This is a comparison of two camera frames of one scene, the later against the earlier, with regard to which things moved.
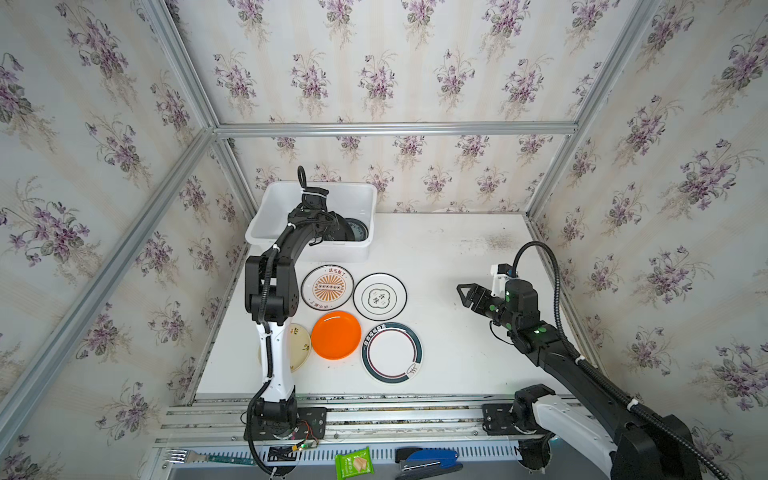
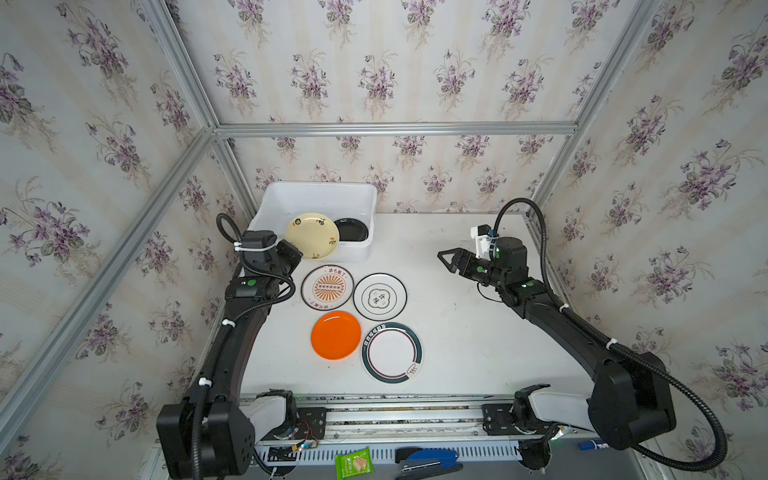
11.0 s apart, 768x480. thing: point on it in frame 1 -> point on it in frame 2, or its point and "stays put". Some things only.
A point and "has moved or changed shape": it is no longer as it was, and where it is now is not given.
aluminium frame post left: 188,65 stays put
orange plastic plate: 336,335 stays put
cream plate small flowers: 300,347 has moved or changed shape
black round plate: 359,229 stays put
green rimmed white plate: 392,353 stays put
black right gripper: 485,297 -> 470,264
